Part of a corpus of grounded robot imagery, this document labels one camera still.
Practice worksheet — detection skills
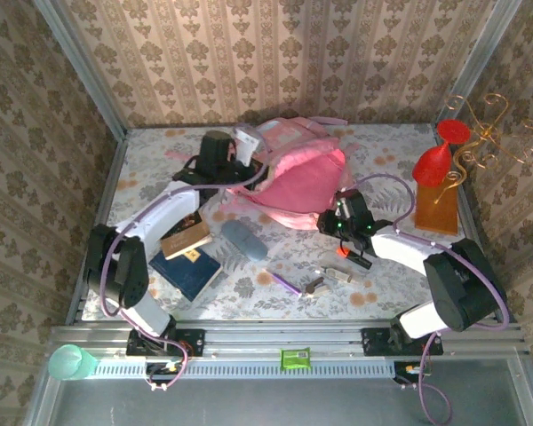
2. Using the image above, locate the black orange highlighter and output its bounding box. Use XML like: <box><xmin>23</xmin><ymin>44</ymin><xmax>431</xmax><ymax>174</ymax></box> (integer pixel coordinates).
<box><xmin>336</xmin><ymin>246</ymin><xmax>373</xmax><ymax>271</ymax></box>

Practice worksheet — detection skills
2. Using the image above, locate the pink school backpack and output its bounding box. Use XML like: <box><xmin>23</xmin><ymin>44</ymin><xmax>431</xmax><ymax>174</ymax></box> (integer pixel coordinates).
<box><xmin>165</xmin><ymin>115</ymin><xmax>363</xmax><ymax>231</ymax></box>

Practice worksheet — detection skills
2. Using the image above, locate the brown hardcover book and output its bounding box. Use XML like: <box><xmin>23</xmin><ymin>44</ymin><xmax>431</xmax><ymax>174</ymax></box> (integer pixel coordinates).
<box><xmin>159</xmin><ymin>210</ymin><xmax>214</xmax><ymax>261</ymax></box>

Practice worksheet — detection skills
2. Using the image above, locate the grey pencil case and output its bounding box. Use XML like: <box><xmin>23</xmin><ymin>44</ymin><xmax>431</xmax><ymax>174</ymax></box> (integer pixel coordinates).
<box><xmin>220</xmin><ymin>219</ymin><xmax>270</xmax><ymax>262</ymax></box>

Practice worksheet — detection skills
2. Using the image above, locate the purple pen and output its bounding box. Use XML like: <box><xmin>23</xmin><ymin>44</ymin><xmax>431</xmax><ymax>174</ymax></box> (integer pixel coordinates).
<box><xmin>265</xmin><ymin>268</ymin><xmax>304</xmax><ymax>297</ymax></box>

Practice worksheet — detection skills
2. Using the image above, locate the dark blue book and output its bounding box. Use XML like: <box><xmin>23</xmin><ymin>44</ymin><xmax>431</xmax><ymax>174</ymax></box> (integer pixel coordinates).
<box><xmin>148</xmin><ymin>248</ymin><xmax>224</xmax><ymax>304</ymax></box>

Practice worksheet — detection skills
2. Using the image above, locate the orange block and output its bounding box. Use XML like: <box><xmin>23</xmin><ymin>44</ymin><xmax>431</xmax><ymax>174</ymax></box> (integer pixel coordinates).
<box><xmin>415</xmin><ymin>170</ymin><xmax>461</xmax><ymax>236</ymax></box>

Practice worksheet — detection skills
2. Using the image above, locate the red mesh wine glass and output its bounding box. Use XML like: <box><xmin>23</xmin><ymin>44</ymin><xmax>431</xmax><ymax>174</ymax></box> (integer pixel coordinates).
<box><xmin>411</xmin><ymin>118</ymin><xmax>472</xmax><ymax>188</ymax></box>

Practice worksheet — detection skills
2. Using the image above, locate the green wipes packet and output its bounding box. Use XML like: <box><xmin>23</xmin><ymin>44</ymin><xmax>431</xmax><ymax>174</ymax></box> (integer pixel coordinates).
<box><xmin>279</xmin><ymin>346</ymin><xmax>312</xmax><ymax>370</ymax></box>

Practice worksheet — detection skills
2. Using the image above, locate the green plastic cup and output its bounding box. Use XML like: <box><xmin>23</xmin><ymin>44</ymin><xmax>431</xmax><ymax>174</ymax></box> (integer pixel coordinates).
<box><xmin>47</xmin><ymin>343</ymin><xmax>99</xmax><ymax>382</ymax></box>

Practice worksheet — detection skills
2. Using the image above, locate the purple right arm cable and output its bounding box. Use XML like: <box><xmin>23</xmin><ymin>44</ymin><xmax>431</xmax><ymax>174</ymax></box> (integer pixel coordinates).
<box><xmin>353</xmin><ymin>172</ymin><xmax>512</xmax><ymax>425</ymax></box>

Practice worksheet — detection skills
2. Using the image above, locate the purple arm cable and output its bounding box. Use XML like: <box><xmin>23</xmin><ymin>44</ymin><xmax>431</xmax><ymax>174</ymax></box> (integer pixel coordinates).
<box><xmin>99</xmin><ymin>148</ymin><xmax>271</xmax><ymax>394</ymax></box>
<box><xmin>353</xmin><ymin>172</ymin><xmax>512</xmax><ymax>425</ymax></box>

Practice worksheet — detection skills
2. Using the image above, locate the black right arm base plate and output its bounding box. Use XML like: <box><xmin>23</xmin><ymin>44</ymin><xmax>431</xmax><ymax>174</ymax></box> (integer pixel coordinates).
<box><xmin>362</xmin><ymin>327</ymin><xmax>444</xmax><ymax>356</ymax></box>

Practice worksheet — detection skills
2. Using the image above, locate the aluminium frame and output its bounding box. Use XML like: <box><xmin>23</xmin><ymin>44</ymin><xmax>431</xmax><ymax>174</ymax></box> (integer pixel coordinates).
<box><xmin>24</xmin><ymin>0</ymin><xmax>533</xmax><ymax>426</ymax></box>

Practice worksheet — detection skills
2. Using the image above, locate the gold wire ornament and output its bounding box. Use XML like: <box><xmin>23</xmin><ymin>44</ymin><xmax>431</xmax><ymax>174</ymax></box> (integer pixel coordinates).
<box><xmin>434</xmin><ymin>92</ymin><xmax>533</xmax><ymax>205</ymax></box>

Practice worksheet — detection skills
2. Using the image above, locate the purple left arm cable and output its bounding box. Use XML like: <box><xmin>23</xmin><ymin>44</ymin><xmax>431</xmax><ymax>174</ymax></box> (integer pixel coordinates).
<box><xmin>99</xmin><ymin>148</ymin><xmax>271</xmax><ymax>394</ymax></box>

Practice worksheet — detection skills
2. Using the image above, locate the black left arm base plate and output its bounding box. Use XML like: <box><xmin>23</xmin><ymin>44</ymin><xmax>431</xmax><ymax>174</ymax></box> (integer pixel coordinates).
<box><xmin>126</xmin><ymin>327</ymin><xmax>205</xmax><ymax>357</ymax></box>

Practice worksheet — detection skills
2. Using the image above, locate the grey slotted cable duct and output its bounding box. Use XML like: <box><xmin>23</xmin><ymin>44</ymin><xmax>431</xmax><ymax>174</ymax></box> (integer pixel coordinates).
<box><xmin>91</xmin><ymin>357</ymin><xmax>396</xmax><ymax>379</ymax></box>

